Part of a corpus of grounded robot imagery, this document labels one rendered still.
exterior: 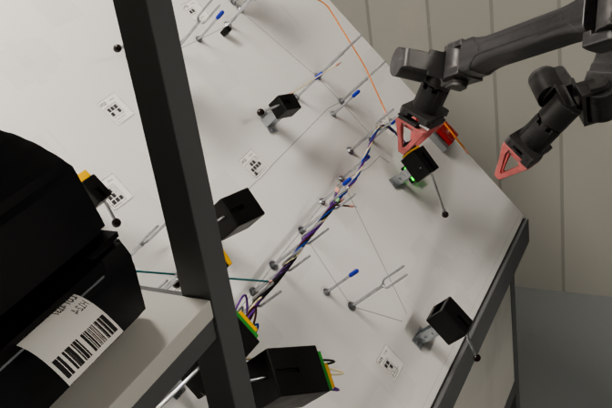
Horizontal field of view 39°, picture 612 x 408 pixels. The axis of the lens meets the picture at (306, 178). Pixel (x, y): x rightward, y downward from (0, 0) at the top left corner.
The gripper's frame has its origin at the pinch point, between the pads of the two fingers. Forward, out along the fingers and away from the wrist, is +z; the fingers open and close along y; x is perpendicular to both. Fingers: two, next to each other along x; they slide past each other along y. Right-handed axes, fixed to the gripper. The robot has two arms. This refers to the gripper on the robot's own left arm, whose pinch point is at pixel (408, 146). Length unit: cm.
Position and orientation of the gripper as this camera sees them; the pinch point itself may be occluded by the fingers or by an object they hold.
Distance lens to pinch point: 177.9
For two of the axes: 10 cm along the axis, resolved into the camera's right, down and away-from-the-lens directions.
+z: -3.2, 8.1, 4.9
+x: 7.8, 5.2, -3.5
